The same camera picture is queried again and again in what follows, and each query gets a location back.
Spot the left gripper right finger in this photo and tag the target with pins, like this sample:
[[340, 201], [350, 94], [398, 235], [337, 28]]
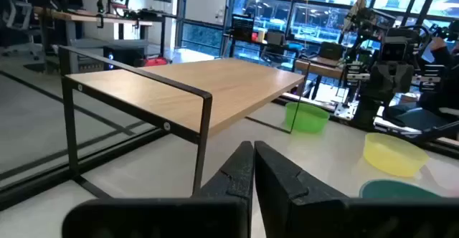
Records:
[[305, 216]]

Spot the person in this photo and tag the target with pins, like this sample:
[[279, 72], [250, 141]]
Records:
[[441, 87]]

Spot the beige cup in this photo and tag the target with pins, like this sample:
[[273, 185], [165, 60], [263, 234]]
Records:
[[261, 35]]

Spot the wooden board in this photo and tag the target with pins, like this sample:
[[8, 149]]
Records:
[[201, 87]]

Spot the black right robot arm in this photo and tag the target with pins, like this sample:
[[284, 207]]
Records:
[[365, 112]]

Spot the office chair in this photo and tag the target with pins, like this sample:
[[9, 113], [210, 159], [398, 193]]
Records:
[[16, 15]]

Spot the white board panel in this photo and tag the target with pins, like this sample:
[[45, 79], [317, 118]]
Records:
[[206, 3]]

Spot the small wooden table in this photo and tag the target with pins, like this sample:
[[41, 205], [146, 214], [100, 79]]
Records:
[[319, 69]]

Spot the black monitor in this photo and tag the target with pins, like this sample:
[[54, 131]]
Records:
[[242, 26]]

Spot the red bag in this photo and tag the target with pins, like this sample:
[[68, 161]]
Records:
[[156, 61]]

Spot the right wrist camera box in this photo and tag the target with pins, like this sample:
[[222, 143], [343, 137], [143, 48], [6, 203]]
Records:
[[394, 51]]

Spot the yellow plastic bowl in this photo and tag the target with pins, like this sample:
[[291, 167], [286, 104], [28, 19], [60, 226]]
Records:
[[391, 157]]

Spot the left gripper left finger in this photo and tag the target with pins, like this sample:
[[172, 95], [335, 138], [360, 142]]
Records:
[[215, 216]]

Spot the wooden desk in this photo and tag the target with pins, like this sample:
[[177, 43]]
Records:
[[89, 16]]

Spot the grey cabinet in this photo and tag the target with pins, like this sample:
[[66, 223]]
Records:
[[89, 60]]

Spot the black bag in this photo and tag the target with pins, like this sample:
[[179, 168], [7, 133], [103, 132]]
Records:
[[330, 51]]

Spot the teal plastic bowl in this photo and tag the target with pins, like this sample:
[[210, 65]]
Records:
[[391, 191]]

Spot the green plastic bowl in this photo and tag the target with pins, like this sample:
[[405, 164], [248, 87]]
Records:
[[308, 119]]

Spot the person's hand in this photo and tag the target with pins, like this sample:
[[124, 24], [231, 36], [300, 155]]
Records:
[[438, 43]]

